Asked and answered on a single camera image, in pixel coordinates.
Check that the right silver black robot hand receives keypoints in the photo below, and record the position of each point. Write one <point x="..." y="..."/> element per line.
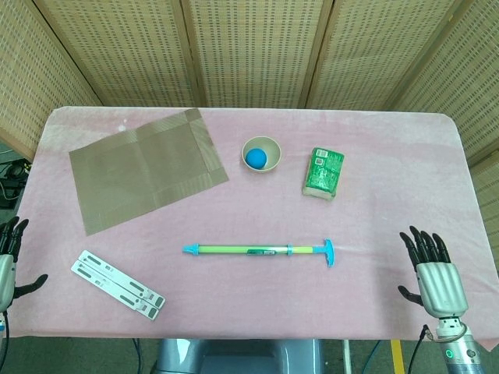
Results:
<point x="438" y="284"/>

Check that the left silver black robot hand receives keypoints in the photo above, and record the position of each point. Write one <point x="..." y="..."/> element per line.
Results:
<point x="7" y="272"/>

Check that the green blue water pump toy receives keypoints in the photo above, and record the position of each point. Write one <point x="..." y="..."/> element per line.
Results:
<point x="234" y="249"/>

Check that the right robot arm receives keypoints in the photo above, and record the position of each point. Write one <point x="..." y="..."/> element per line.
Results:
<point x="462" y="354"/>

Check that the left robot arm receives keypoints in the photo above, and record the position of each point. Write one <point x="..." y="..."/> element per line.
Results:
<point x="3" y="327"/>

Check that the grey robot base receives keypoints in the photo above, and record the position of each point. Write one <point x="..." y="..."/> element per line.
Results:
<point x="238" y="356"/>

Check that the white folding stand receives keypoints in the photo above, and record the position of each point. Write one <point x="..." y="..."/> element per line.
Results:
<point x="117" y="284"/>

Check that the green tissue pack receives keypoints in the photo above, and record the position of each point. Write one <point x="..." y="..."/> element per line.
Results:
<point x="323" y="173"/>

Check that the brown woven placemat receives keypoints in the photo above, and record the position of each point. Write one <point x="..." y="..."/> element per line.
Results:
<point x="144" y="167"/>

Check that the pink tablecloth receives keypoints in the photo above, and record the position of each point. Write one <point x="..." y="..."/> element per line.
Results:
<point x="253" y="304"/>

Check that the beige bowl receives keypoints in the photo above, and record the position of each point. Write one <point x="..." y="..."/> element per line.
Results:
<point x="273" y="150"/>

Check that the blue ball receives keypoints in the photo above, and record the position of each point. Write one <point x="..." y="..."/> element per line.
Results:
<point x="256" y="158"/>

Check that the bamboo folding screen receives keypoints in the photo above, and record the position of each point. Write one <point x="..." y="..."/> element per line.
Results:
<point x="253" y="50"/>

